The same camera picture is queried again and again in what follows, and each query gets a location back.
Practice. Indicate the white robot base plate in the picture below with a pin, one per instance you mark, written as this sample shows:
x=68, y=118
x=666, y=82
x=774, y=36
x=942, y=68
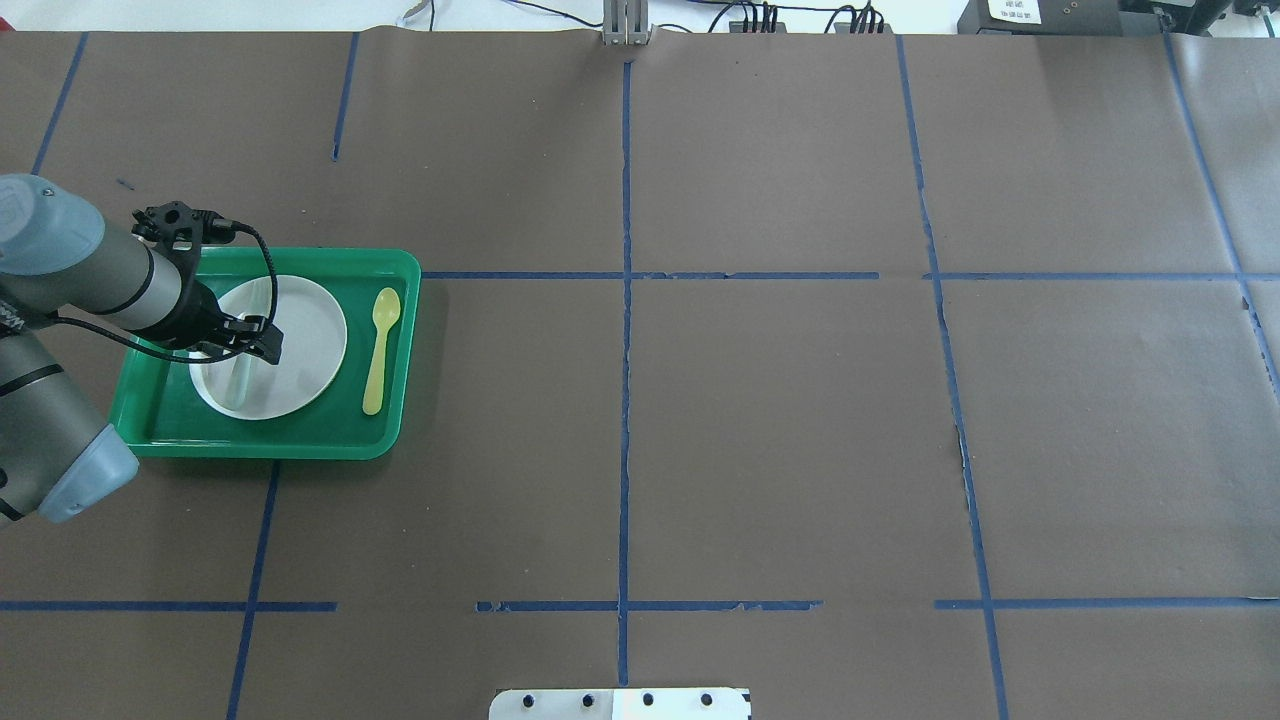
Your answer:
x=623, y=703

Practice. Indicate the brown paper table cover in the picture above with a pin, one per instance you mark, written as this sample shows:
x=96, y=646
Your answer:
x=889, y=377

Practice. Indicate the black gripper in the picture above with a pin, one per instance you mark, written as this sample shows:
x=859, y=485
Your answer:
x=203, y=313

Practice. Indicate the white round plate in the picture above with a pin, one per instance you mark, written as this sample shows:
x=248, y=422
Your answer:
x=315, y=342

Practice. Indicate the green plastic tray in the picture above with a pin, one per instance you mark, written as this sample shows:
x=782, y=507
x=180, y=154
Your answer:
x=156, y=409

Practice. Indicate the aluminium frame post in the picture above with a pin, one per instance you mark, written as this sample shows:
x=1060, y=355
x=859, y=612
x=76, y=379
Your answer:
x=626, y=23

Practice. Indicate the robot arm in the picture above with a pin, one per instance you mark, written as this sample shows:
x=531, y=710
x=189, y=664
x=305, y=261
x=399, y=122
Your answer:
x=65, y=264

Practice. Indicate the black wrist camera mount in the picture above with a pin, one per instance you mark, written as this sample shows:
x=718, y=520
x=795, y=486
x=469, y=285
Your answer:
x=179, y=233

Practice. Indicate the black electronics box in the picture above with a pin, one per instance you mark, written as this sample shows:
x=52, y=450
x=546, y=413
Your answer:
x=1040, y=18

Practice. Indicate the yellow plastic spoon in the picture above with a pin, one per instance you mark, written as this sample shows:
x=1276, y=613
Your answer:
x=385, y=314

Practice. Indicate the translucent pale green fork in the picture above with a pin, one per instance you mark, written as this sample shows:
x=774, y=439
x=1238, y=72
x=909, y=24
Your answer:
x=238, y=382

